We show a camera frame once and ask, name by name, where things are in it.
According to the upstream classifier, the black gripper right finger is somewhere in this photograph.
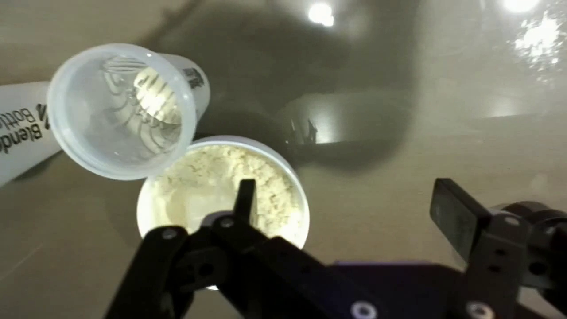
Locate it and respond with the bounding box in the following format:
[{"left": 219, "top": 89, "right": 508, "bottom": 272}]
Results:
[{"left": 430, "top": 178, "right": 492, "bottom": 263}]

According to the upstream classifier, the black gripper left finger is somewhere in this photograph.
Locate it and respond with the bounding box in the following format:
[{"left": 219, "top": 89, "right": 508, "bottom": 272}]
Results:
[{"left": 235, "top": 180, "right": 256, "bottom": 224}]

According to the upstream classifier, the large clear shaker bottle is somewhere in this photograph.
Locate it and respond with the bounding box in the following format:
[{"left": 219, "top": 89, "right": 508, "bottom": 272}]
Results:
[{"left": 47, "top": 43, "right": 212, "bottom": 181}]

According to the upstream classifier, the white bowl of powder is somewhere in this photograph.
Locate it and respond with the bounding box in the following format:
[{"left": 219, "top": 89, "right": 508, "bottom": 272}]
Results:
[{"left": 137, "top": 135, "right": 311, "bottom": 249}]

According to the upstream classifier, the paper towel roll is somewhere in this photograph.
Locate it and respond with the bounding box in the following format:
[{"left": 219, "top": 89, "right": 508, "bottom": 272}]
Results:
[{"left": 0, "top": 82, "right": 61, "bottom": 185}]

